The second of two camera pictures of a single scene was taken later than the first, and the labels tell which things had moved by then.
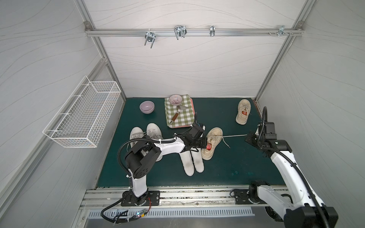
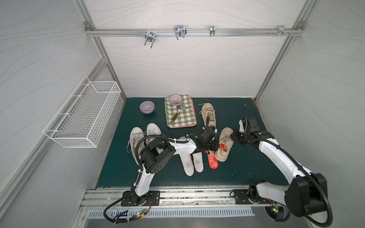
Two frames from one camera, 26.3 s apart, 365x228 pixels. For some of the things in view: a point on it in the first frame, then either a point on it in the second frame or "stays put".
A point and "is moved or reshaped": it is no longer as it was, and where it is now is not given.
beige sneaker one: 214,135 is moved or reshaped
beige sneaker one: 244,108 -> 225,143
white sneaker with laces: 136,132 stays put
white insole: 196,155 stays put
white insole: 188,162 stays put
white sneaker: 153,130 stays put
